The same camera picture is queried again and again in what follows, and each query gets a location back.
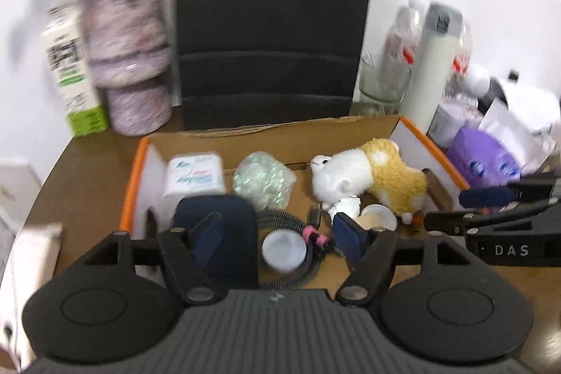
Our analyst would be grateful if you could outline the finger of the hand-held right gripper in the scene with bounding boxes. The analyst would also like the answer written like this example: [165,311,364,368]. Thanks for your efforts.
[424,205,545,236]
[458,176,561,209]

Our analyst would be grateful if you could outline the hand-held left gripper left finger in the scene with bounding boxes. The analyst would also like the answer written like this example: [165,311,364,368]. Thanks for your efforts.
[83,212,225,306]

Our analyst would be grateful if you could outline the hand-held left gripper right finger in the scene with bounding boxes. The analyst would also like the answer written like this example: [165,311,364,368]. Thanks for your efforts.
[331,212,459,307]

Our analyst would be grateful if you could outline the navy zip pouch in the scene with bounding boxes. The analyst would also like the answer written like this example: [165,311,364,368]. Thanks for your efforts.
[174,194,259,290]

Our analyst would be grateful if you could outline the white bottle cap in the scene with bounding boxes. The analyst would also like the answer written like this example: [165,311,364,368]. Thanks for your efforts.
[262,229,307,272]
[358,203,398,231]

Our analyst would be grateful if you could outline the translucent cotton swab box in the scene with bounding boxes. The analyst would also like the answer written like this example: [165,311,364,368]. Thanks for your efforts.
[162,152,227,209]

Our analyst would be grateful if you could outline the black braided cable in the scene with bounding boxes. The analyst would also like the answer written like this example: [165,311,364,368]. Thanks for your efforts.
[256,205,336,290]

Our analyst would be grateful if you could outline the yellow and white plush toy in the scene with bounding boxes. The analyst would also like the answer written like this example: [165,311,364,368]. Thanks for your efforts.
[310,138,428,224]

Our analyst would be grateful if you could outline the red cardboard box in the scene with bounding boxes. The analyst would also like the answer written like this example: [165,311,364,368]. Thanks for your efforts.
[120,115,488,292]

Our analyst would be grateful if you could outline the wooden desktop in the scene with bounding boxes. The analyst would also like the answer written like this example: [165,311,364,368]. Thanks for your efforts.
[0,101,561,362]

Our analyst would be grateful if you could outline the white tissue sheet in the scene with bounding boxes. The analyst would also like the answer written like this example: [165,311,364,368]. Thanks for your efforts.
[477,97,549,174]

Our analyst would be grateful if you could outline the white box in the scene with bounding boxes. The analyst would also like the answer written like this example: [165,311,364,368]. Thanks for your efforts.
[494,78,561,130]

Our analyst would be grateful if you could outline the white thermos bottle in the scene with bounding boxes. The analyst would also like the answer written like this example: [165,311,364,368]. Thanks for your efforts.
[398,2,465,132]

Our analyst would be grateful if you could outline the clear glass cup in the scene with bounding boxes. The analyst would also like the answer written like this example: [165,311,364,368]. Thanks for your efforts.
[358,52,413,113]

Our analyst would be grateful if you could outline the white power bank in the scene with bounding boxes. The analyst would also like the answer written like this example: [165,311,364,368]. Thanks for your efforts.
[0,222,65,315]

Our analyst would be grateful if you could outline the purple textured vase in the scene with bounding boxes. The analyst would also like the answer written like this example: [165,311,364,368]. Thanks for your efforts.
[81,0,174,137]

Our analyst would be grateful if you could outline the green and white milk carton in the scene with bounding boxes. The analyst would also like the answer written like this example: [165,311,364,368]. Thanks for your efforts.
[41,3,110,138]

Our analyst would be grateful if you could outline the black chair back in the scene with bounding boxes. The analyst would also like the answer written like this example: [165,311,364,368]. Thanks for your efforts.
[175,0,378,131]

